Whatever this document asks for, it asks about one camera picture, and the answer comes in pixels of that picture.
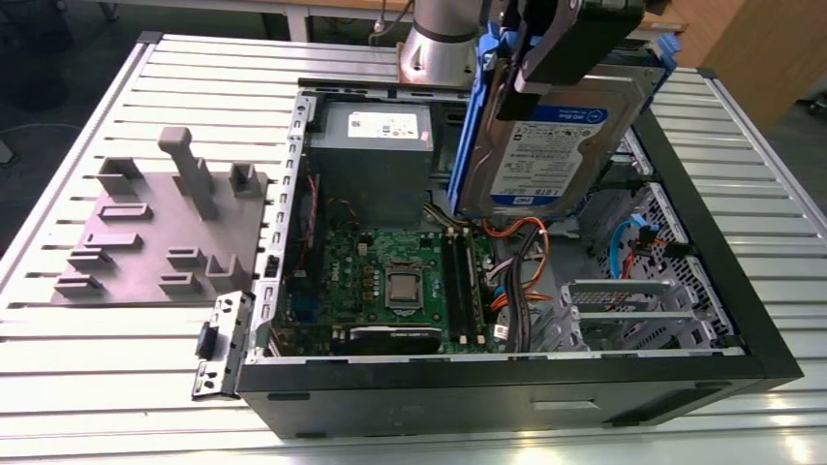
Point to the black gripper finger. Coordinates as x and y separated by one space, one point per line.
536 48

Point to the hard disk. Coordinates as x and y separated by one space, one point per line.
549 160

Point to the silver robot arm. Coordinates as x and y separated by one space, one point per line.
439 53

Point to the wooden cabinet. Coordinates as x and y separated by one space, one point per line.
761 58

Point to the wooden desk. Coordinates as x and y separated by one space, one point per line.
348 7

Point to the grey power supply unit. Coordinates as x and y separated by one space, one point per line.
368 184

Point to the RAM stick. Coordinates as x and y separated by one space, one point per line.
476 290

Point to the green motherboard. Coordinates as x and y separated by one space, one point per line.
348 252

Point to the silver CPU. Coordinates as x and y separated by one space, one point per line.
405 287

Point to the CPU socket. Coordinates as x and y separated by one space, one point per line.
387 310

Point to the black graphics card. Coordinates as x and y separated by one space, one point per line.
387 339

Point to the grey parts rack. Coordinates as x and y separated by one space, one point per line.
148 213

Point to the black PC case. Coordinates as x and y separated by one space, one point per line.
452 402

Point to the metal expansion slot bracket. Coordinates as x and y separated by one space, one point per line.
229 310

